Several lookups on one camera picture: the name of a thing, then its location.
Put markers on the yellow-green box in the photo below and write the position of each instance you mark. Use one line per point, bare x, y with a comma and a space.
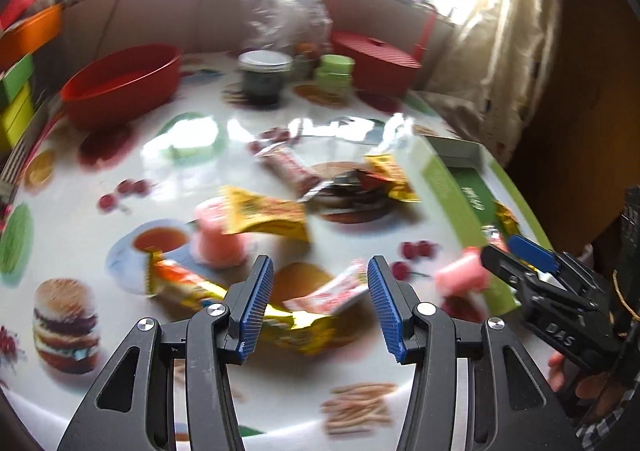
15, 118

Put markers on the person's right forearm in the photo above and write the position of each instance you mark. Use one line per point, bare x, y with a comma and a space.
605, 433

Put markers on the dark red crumpled wrapper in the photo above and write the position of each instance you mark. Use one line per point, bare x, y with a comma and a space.
350, 186

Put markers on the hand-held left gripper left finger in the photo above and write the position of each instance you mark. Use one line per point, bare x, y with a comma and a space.
257, 301

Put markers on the red and white candy packet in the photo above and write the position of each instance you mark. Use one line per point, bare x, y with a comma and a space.
325, 293

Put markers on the orange box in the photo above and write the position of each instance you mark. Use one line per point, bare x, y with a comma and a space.
30, 33

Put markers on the red round lidded basket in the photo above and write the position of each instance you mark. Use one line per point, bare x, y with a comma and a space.
375, 61

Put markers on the person's right hand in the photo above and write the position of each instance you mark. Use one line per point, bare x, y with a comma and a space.
592, 391

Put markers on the gold peanut candy packet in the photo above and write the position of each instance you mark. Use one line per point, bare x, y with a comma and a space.
392, 176
265, 213

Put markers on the striped box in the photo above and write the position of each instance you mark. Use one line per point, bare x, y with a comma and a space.
12, 158

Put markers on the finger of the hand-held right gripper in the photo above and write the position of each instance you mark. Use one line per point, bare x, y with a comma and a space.
510, 271
530, 248

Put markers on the long gold snack bar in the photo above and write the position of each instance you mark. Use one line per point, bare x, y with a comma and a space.
200, 288
505, 218

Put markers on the pink jelly cup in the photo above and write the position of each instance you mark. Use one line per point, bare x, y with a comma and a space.
220, 241
460, 276

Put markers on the stacked green cups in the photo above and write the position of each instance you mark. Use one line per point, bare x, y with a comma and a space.
335, 73

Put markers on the patterned beige curtain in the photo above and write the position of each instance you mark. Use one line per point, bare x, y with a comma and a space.
500, 56

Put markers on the red plastic bowl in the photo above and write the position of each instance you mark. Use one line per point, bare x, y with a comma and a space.
120, 81

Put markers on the green gift box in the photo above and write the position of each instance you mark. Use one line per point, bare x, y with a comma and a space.
450, 191

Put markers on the food print tablecloth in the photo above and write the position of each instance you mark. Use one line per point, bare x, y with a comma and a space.
150, 171

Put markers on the dark jar with silver lid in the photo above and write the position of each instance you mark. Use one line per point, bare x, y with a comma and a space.
264, 78

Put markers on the red wafer bar packet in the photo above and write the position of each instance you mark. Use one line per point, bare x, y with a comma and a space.
290, 166

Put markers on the clear plastic bag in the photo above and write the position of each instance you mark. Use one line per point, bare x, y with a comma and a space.
285, 6

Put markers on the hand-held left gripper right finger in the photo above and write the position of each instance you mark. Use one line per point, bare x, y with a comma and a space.
382, 301

